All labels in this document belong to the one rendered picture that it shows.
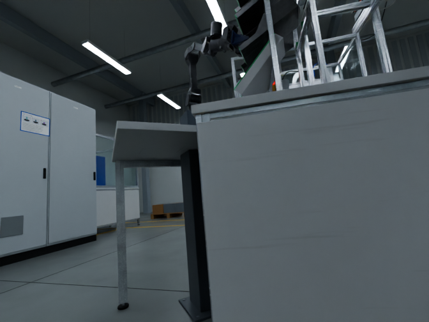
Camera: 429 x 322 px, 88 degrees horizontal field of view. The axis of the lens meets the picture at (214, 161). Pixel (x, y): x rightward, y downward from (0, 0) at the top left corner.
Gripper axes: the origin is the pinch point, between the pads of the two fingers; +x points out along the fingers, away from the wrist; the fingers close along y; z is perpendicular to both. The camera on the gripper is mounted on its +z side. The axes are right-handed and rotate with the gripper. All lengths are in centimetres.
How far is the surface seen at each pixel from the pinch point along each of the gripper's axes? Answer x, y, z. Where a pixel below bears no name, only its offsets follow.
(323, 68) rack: 35.1, -1.8, -16.0
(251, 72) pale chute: 8.1, -6.1, -16.9
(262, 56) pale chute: 11.6, -4.7, -10.1
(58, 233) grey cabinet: -278, 62, -187
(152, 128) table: -16, -36, -45
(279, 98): 28, -31, -34
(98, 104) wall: -916, 507, 91
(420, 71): 60, -19, -25
